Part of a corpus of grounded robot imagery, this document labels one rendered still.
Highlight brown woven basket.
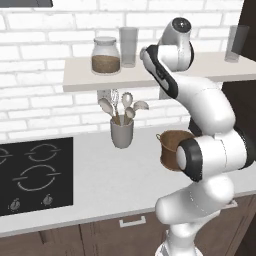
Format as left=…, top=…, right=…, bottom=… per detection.
left=155, top=129, right=196, bottom=172

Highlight dark wood tall cabinet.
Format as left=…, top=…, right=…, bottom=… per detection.
left=221, top=0, right=256, bottom=138

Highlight grey utensil pot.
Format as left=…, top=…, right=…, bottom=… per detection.
left=109, top=116, right=135, bottom=150

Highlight pale wooden spoon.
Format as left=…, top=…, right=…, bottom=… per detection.
left=120, top=91, right=134, bottom=116
left=97, top=97, right=115, bottom=118
left=124, top=106, right=137, bottom=126
left=132, top=100, right=150, bottom=113

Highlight metal whisk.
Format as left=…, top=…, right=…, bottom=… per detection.
left=110, top=88, right=121, bottom=118

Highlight glass jar with brown contents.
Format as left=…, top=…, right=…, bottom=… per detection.
left=91, top=36, right=122, bottom=75

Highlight tall clear glass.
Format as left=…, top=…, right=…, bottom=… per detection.
left=224, top=24, right=251, bottom=64
left=118, top=26, right=139, bottom=69

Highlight black hob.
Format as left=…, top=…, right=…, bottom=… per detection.
left=0, top=136, right=75, bottom=217

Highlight grey hob knob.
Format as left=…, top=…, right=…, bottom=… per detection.
left=41, top=193, right=54, bottom=207

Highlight dark wood drawer front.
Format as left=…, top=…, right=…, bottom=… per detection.
left=194, top=194, right=256, bottom=256
left=79, top=211, right=170, bottom=256

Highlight dark wood cupboard door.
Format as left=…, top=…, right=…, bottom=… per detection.
left=0, top=223, right=82, bottom=256

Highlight grey range hood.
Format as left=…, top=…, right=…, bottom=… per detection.
left=0, top=0, right=54, bottom=9

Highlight pale wall shelf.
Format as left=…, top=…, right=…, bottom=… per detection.
left=62, top=51, right=256, bottom=93

